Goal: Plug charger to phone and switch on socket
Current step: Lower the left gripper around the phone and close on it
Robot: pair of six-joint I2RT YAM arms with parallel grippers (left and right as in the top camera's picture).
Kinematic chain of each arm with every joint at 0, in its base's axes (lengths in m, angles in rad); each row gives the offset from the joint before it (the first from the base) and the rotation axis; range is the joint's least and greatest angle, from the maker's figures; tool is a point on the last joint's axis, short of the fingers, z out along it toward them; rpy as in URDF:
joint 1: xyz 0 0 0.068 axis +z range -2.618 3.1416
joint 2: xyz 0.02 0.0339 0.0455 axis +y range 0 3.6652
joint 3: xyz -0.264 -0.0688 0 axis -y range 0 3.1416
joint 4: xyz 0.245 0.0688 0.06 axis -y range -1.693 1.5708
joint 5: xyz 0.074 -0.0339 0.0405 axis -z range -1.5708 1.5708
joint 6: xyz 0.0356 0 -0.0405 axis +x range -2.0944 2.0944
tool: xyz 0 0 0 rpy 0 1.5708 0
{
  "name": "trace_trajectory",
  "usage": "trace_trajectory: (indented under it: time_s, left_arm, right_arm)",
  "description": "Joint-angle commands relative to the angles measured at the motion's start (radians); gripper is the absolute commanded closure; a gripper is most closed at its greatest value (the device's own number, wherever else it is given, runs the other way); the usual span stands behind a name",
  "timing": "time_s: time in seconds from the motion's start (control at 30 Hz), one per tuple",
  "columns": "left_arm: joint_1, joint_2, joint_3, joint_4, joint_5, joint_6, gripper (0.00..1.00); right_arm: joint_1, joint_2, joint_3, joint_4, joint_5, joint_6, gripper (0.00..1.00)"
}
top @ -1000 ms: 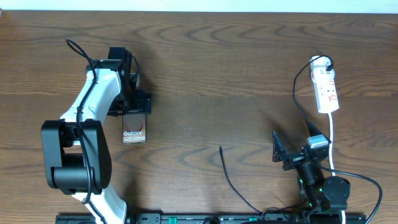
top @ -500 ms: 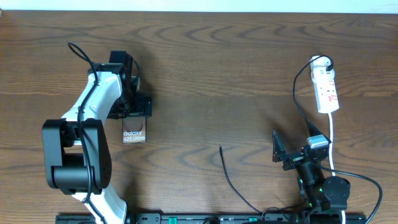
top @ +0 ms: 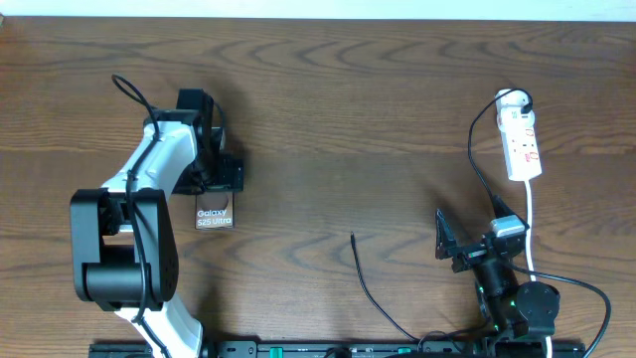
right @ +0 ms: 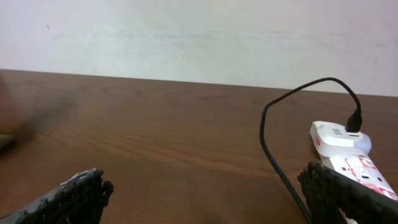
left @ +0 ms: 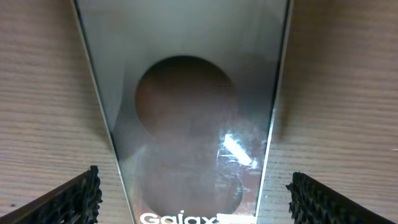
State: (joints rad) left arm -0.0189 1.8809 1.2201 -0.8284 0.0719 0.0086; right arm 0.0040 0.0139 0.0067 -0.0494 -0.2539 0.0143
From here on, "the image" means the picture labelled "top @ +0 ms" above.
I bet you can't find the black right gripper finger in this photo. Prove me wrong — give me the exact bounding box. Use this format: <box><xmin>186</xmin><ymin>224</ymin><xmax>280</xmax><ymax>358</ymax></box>
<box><xmin>435</xmin><ymin>209</ymin><xmax>457</xmax><ymax>260</ymax></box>
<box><xmin>491</xmin><ymin>195</ymin><xmax>517</xmax><ymax>219</ymax></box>

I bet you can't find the Galaxy S25 Ultra smartphone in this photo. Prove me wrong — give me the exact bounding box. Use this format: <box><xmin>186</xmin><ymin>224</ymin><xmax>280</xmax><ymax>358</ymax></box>
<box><xmin>195</xmin><ymin>192</ymin><xmax>235</xmax><ymax>230</ymax></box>

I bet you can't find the black charging cable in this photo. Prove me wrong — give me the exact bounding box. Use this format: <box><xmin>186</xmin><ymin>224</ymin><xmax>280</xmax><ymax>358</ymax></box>
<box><xmin>349</xmin><ymin>87</ymin><xmax>535</xmax><ymax>344</ymax></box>

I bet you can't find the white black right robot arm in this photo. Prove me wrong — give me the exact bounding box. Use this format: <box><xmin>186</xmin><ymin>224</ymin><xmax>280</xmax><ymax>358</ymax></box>
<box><xmin>435</xmin><ymin>197</ymin><xmax>560</xmax><ymax>355</ymax></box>

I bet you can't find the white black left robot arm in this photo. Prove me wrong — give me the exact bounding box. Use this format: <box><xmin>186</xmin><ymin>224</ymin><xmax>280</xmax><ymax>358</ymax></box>
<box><xmin>70</xmin><ymin>105</ymin><xmax>243</xmax><ymax>357</ymax></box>

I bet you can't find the white usb charger adapter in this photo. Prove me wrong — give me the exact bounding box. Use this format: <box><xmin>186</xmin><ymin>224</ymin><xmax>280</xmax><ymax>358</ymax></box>
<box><xmin>495</xmin><ymin>89</ymin><xmax>536</xmax><ymax>132</ymax></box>

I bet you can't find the white power strip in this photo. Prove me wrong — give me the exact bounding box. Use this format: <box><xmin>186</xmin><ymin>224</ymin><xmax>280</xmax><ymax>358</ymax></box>
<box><xmin>500</xmin><ymin>125</ymin><xmax>543</xmax><ymax>182</ymax></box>

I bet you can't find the white power strip cord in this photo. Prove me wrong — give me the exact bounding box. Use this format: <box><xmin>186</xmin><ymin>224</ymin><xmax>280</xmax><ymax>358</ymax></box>
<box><xmin>523</xmin><ymin>179</ymin><xmax>554</xmax><ymax>358</ymax></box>

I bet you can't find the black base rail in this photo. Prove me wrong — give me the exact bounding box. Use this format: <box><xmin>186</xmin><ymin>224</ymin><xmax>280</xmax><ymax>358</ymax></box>
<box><xmin>86</xmin><ymin>341</ymin><xmax>585</xmax><ymax>358</ymax></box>

